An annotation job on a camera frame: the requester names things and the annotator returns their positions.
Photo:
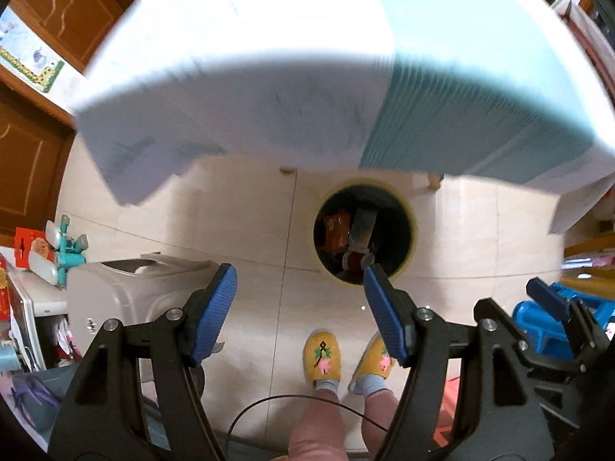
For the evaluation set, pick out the yellow rimmed black trash bin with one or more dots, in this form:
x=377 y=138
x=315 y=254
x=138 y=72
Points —
x=362 y=222

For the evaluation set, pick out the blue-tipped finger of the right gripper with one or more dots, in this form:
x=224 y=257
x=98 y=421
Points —
x=586 y=338

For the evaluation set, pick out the teal white bottle pack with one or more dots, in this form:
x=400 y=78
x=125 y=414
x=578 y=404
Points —
x=53 y=256

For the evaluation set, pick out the right yellow embroidered slipper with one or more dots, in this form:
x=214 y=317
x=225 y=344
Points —
x=373 y=369

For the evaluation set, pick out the teal table runner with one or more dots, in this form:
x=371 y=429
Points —
x=492 y=88

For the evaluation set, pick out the white patterned tablecloth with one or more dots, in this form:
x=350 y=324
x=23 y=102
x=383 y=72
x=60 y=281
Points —
x=299 y=83

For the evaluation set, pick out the blue plastic stool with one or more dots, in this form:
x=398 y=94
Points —
x=546 y=334

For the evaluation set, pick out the left yellow embroidered slipper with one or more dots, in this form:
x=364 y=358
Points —
x=321 y=358

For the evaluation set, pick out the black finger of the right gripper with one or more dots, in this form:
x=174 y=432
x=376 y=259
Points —
x=488 y=308

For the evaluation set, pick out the wooden door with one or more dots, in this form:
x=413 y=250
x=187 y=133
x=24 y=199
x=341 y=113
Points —
x=37 y=134

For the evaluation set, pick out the yellow embroidered slipper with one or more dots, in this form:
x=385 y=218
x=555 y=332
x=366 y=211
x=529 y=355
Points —
x=373 y=369
x=321 y=358

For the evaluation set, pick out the grey plastic lidded bin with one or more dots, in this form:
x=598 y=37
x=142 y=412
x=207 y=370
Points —
x=135 y=290

